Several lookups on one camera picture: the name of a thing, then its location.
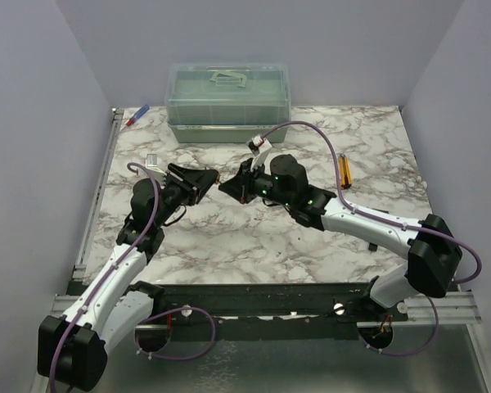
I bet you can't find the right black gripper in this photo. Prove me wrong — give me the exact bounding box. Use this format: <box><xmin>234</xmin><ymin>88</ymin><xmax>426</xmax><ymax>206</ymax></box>
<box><xmin>221</xmin><ymin>157</ymin><xmax>294</xmax><ymax>208</ymax></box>

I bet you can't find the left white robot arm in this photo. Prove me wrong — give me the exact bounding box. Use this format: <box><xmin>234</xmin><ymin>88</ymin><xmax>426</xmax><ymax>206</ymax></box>
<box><xmin>37</xmin><ymin>162</ymin><xmax>218</xmax><ymax>392</ymax></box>

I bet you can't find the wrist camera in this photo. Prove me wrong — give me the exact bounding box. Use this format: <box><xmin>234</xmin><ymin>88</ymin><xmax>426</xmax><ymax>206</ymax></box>
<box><xmin>145</xmin><ymin>154</ymin><xmax>159</xmax><ymax>169</ymax></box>
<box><xmin>246</xmin><ymin>134</ymin><xmax>273</xmax><ymax>168</ymax></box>

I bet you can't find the blue red screwdriver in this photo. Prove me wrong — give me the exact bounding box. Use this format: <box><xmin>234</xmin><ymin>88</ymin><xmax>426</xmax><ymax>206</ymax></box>
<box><xmin>125</xmin><ymin>104</ymin><xmax>150</xmax><ymax>127</ymax></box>

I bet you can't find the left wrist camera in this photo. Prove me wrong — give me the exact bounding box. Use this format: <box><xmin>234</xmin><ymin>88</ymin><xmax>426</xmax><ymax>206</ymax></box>
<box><xmin>145</xmin><ymin>154</ymin><xmax>159</xmax><ymax>169</ymax></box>

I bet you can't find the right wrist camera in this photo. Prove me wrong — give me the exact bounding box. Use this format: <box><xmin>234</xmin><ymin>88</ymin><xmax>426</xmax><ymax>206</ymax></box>
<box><xmin>246</xmin><ymin>134</ymin><xmax>273</xmax><ymax>168</ymax></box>

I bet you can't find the green transparent toolbox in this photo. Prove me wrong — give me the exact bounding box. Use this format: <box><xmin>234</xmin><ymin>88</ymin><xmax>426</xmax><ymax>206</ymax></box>
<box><xmin>165</xmin><ymin>63</ymin><xmax>291</xmax><ymax>143</ymax></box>

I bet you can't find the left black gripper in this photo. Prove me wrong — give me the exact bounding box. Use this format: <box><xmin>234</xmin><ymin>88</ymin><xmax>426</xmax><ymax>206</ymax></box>
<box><xmin>155</xmin><ymin>164</ymin><xmax>219</xmax><ymax>228</ymax></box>

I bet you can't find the yellow utility knife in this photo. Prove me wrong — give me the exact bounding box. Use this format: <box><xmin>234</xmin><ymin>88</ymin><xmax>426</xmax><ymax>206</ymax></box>
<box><xmin>338</xmin><ymin>153</ymin><xmax>352</xmax><ymax>190</ymax></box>

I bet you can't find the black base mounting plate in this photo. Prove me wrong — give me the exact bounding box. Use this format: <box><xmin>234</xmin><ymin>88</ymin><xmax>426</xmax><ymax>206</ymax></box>
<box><xmin>116</xmin><ymin>282</ymin><xmax>410</xmax><ymax>343</ymax></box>

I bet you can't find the aluminium rail left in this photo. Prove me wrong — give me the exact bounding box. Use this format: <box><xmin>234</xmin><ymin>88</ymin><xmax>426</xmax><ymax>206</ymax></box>
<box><xmin>50</xmin><ymin>108</ymin><xmax>124</xmax><ymax>318</ymax></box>

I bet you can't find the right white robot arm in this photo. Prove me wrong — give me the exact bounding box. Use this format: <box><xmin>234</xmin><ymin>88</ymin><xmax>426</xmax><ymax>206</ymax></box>
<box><xmin>218</xmin><ymin>155</ymin><xmax>462</xmax><ymax>321</ymax></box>

